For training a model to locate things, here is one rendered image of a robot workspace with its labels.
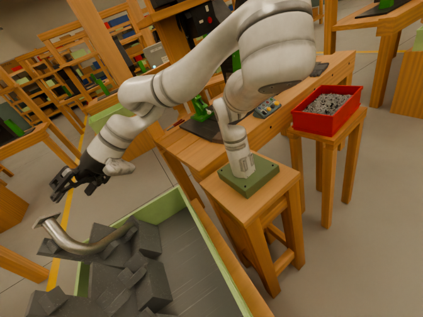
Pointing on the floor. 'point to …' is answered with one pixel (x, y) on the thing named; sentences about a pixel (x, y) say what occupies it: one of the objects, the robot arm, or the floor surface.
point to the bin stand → (329, 161)
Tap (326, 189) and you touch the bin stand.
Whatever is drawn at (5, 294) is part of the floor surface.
